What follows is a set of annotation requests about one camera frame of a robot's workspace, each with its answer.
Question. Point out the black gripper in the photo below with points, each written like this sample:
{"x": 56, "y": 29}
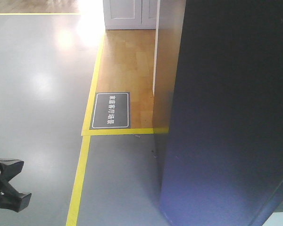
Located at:
{"x": 10, "y": 198}

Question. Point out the dark fridge body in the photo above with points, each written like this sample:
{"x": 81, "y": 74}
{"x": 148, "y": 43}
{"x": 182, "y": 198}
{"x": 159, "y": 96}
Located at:
{"x": 219, "y": 109}

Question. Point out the dark floor sign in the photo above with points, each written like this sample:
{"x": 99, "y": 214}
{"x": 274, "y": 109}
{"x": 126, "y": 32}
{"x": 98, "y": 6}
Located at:
{"x": 111, "y": 110}

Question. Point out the white panelled cabinet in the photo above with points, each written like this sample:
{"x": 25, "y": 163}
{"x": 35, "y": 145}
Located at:
{"x": 130, "y": 14}

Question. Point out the grey appliance at right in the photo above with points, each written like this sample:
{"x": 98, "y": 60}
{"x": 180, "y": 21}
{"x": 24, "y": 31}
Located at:
{"x": 273, "y": 213}

